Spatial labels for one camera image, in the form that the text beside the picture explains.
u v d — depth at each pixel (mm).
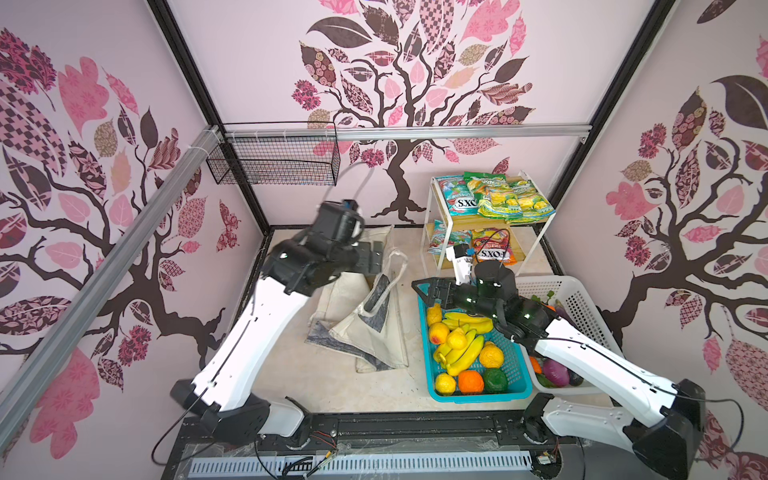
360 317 788
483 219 742
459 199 774
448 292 610
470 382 760
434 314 897
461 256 630
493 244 897
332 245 455
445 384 775
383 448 718
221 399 371
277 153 947
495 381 774
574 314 914
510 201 751
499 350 813
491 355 812
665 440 372
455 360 820
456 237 920
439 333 847
